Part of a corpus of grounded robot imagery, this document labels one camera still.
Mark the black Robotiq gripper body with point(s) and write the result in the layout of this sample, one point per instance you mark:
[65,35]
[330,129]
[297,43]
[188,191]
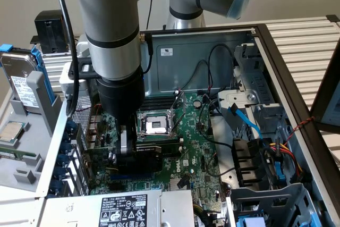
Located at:
[122,94]

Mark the Nvidia graphics card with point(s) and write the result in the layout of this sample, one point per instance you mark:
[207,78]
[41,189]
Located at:
[143,160]

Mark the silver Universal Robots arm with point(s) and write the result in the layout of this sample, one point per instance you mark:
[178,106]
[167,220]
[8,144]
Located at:
[111,11]

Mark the metal socket locking lever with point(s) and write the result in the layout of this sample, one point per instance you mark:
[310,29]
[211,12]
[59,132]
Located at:
[150,133]

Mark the CPU socket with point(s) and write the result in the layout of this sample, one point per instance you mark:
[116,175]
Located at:
[156,127]

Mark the empty black RAM slot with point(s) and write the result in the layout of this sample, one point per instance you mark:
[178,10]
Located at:
[170,144]

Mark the blue expansion slot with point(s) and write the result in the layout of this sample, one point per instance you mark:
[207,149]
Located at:
[114,177]

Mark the metal socket cover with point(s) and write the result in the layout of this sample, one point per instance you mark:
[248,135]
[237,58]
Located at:
[173,110]

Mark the green Dell motherboard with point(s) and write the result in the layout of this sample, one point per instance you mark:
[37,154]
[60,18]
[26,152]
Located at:
[191,131]

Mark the small silver heatsink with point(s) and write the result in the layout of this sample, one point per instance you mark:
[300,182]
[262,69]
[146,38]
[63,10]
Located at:
[174,185]

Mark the blue card retention clip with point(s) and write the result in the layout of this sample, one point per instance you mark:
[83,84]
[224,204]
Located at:
[63,160]
[56,187]
[60,173]
[70,128]
[66,148]

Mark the open metal PC case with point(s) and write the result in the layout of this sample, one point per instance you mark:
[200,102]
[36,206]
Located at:
[186,65]

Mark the coin cell battery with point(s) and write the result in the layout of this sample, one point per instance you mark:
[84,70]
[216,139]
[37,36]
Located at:
[197,104]

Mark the blue disk caddy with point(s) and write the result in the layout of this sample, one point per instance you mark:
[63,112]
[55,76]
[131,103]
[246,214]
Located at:
[40,62]

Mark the silver power supply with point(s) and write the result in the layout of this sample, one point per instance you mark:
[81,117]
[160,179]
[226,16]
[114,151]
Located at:
[74,211]

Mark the black plastic box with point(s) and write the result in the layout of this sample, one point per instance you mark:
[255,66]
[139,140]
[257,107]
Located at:
[50,30]

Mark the silver hard disk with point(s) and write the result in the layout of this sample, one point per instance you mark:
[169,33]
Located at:
[18,83]

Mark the silver disk bay cage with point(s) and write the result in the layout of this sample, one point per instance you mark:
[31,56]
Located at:
[239,99]

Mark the loose green RAM stick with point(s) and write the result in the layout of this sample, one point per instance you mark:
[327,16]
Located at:
[16,154]

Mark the CPU chip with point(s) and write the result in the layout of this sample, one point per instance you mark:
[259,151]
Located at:
[12,131]

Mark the grey parts rack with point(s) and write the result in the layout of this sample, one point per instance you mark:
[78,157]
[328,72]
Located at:
[16,173]

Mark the grey disk bay cage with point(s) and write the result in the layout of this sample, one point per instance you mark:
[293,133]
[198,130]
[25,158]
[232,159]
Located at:
[265,203]

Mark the blue plastic bay latch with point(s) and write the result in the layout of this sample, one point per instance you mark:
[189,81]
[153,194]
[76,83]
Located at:
[279,173]

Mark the dark framed panel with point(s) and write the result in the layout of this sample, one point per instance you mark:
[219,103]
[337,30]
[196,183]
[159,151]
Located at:
[329,91]

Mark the black camera bracket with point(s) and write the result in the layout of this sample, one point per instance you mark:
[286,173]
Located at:
[85,68]

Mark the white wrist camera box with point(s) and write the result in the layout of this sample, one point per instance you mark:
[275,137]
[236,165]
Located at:
[63,83]

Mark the black plastic bay bracket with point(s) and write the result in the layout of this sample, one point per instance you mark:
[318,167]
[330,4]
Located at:
[244,158]

